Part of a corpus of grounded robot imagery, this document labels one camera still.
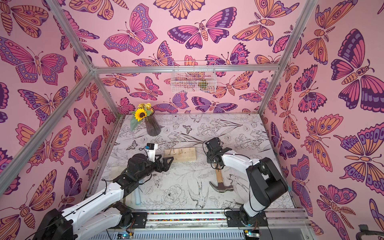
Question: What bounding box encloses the light blue garden trowel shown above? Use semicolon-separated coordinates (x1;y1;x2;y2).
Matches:
134;188;142;206

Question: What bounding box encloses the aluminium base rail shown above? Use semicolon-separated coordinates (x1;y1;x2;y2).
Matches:
73;209;316;240

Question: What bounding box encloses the artificial sunflower bouquet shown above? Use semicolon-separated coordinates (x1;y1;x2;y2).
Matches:
130;103;154;132

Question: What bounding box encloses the wooden handle claw hammer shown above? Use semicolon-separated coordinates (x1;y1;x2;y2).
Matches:
210;170;234;193

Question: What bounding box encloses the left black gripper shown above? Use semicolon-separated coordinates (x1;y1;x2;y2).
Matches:
136;154;174;183

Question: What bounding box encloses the wooden block with nails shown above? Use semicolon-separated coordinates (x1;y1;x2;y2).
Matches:
165;147;197;163

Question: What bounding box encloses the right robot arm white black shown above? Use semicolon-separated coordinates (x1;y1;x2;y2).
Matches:
203;138;289;225

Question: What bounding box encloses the dark glass vase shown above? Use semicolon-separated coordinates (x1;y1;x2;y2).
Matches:
145;114;161;137

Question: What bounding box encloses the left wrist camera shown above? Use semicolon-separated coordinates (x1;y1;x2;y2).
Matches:
145;143;158;162

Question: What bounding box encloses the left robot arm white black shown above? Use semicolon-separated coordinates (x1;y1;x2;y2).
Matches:
31;154;174;240

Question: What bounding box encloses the white wire basket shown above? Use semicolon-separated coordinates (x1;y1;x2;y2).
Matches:
170;60;217;94

